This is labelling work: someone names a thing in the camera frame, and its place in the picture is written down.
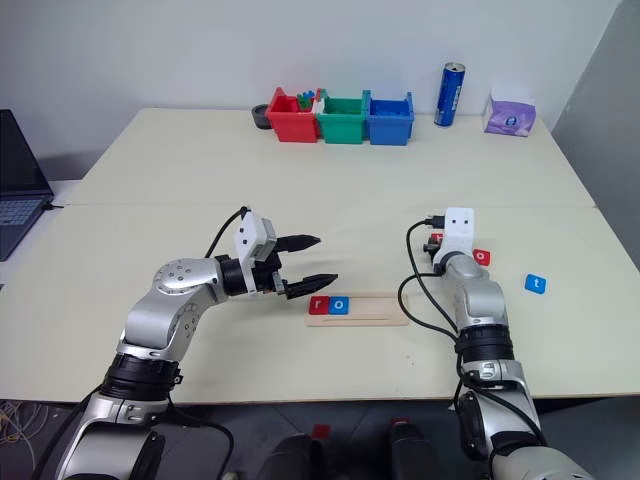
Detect dark rounded shape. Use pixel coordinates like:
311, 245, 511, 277
258, 432, 327, 480
386, 422, 442, 480

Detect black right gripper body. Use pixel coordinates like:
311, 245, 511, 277
422, 236, 445, 263

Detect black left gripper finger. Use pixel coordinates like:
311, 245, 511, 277
285, 272, 340, 302
275, 232, 322, 253

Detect tangled thin floor wires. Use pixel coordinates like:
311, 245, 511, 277
0, 398, 54, 480

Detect tall blue drink can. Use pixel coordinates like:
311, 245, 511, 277
432, 61, 468, 129

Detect purple tissue box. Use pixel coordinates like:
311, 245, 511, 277
482, 84, 539, 139

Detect flat wooden letter tray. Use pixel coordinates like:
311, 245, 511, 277
304, 291, 411, 329

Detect green plastic bin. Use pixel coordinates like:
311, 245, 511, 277
315, 88, 367, 146

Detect red plastic bin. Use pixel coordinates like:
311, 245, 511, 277
265, 86, 322, 145

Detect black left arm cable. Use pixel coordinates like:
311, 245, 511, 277
204, 205, 251, 260

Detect blue plastic bin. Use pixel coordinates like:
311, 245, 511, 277
362, 89, 416, 148

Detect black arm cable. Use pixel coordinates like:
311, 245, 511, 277
397, 213, 466, 351
204, 205, 251, 260

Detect black round holder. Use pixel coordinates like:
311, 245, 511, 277
250, 102, 274, 133

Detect dark open laptop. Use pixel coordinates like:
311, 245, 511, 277
0, 108, 56, 263

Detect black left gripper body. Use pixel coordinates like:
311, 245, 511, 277
252, 251, 290, 299

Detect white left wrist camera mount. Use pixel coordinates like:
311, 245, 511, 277
233, 212, 278, 295

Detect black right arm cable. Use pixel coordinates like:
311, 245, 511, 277
397, 213, 466, 351

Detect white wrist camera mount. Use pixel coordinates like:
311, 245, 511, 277
432, 206, 477, 266
233, 212, 278, 295

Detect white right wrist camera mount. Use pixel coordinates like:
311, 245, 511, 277
432, 206, 477, 266

